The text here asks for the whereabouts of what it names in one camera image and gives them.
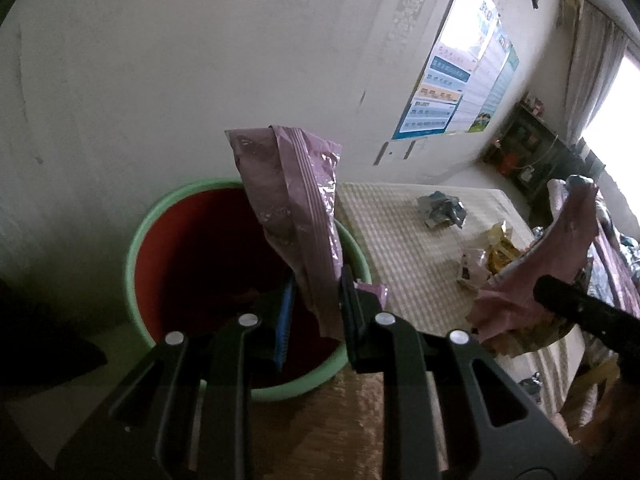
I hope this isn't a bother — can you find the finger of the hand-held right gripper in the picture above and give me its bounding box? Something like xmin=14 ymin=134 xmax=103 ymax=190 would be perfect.
xmin=532 ymin=274 xmax=640 ymax=361

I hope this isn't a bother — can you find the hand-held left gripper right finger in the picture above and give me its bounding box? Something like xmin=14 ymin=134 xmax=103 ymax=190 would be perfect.
xmin=339 ymin=264 xmax=591 ymax=480

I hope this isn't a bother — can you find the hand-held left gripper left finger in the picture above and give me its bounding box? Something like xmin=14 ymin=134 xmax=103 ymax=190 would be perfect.
xmin=55 ymin=280 xmax=301 ymax=480

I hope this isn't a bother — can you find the pale pink plastic bag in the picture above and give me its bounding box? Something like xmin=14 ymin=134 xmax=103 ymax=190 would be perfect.
xmin=466 ymin=175 xmax=601 ymax=357

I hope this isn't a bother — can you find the green rimmed red bucket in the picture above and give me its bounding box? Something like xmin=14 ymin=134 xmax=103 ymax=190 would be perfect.
xmin=125 ymin=178 xmax=373 ymax=403

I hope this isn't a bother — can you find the pink snack bag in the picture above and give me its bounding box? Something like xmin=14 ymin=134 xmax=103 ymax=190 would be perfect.
xmin=225 ymin=125 xmax=389 ymax=341

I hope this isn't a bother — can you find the blue white wrapper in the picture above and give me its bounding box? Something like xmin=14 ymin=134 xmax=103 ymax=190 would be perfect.
xmin=417 ymin=191 xmax=468 ymax=229

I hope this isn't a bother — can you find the patterned pink quilt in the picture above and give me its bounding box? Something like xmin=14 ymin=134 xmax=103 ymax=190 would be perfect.
xmin=590 ymin=199 xmax=640 ymax=317

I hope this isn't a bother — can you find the checked beige mat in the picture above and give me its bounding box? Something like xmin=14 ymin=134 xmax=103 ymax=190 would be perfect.
xmin=334 ymin=182 xmax=587 ymax=413

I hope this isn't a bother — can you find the yellow snack wrapper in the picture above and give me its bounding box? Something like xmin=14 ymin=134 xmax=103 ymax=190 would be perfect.
xmin=486 ymin=222 xmax=532 ymax=277

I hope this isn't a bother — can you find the small white wrapper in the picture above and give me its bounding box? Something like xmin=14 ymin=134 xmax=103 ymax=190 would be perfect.
xmin=457 ymin=252 xmax=495 ymax=289

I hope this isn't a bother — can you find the brown fuzzy blanket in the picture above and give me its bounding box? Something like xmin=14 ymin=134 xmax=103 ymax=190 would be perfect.
xmin=200 ymin=335 xmax=573 ymax=480

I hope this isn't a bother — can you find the dark storage shelf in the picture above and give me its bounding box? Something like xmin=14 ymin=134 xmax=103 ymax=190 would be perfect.
xmin=482 ymin=92 xmax=607 ymax=202

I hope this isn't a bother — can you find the light curtain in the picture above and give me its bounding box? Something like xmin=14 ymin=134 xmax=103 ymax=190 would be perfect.
xmin=564 ymin=0 xmax=632 ymax=147

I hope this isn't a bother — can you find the wall poster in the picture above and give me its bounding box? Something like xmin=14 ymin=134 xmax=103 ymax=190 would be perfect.
xmin=390 ymin=0 xmax=521 ymax=142

